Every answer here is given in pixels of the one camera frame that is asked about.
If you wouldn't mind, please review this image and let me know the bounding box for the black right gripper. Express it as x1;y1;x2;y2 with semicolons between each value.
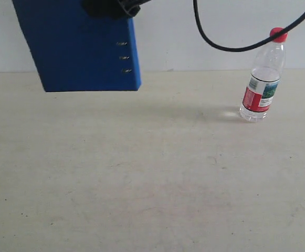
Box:
81;0;150;19

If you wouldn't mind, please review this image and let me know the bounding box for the blue ring binder notebook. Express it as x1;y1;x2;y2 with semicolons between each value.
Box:
13;0;141;92

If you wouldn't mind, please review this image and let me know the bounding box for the clear water bottle red cap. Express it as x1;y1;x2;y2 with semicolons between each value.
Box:
239;33;288;122

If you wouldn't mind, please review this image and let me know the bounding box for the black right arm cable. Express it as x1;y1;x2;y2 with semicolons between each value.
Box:
193;0;305;53

